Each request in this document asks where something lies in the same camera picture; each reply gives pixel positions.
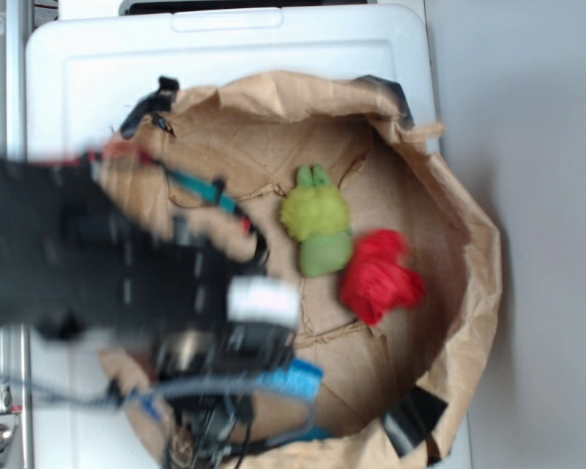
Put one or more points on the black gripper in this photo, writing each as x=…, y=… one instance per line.
x=216, y=326

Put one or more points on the blue sponge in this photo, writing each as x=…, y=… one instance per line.
x=300, y=379

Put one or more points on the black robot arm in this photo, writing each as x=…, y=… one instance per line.
x=72, y=260

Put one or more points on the green plush toy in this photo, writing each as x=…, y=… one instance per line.
x=317, y=216

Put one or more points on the blue ball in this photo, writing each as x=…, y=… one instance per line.
x=314, y=434

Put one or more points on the red crumpled tissue paper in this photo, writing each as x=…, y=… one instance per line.
x=376, y=282

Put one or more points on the brown paper bag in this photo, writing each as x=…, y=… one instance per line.
x=393, y=395

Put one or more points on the white plastic bin lid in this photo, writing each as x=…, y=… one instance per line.
x=84, y=76

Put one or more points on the aluminium frame rail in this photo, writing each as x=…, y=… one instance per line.
x=16, y=24

